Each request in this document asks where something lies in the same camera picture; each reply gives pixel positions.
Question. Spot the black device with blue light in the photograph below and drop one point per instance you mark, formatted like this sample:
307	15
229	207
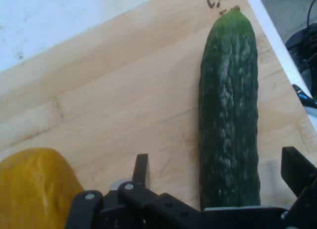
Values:
303	95

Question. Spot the wooden cutting board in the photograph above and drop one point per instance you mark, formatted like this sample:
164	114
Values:
123	95

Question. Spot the yellow bell pepper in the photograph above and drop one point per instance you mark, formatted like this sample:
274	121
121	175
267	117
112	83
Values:
32	187

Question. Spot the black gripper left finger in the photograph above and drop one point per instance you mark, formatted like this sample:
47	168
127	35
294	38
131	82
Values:
138	189

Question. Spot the green cucumber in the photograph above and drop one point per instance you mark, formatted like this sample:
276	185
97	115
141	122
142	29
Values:
229	110

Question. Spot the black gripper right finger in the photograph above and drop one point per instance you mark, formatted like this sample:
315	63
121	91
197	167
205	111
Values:
296	172

